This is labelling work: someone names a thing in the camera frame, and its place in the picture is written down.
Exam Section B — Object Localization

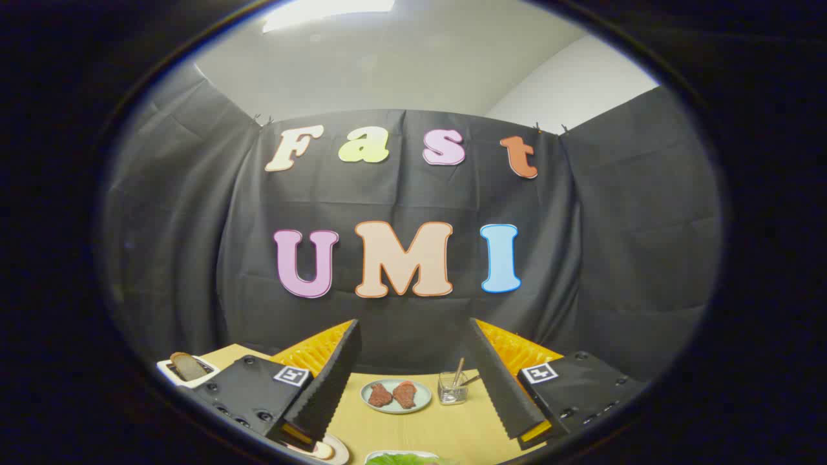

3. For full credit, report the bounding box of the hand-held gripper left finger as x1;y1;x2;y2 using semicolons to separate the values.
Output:
178;318;362;453

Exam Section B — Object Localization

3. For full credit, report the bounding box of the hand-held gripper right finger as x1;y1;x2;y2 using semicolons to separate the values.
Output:
465;318;647;451

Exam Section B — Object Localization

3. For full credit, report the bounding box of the green lettuce leaf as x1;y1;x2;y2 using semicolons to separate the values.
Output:
367;452;440;465

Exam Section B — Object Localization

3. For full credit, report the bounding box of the plain white bread slice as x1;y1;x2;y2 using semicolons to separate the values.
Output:
170;352;207;382

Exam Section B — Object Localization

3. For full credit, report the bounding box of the beige round plate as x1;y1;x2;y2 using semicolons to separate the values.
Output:
284;434;350;465

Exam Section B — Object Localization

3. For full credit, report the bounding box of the light blue plate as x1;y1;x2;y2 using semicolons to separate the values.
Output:
361;378;432;414

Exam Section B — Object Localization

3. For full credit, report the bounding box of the white square bowl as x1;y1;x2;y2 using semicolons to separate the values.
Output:
364;449;456;465

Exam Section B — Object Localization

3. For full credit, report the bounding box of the white toaster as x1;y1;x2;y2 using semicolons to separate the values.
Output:
157;354;220;388

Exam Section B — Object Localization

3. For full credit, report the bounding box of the ceiling light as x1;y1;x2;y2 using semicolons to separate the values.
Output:
262;0;396;33

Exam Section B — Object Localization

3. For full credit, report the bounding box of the clear wire utensil holder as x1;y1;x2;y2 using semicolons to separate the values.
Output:
438;371;468;406

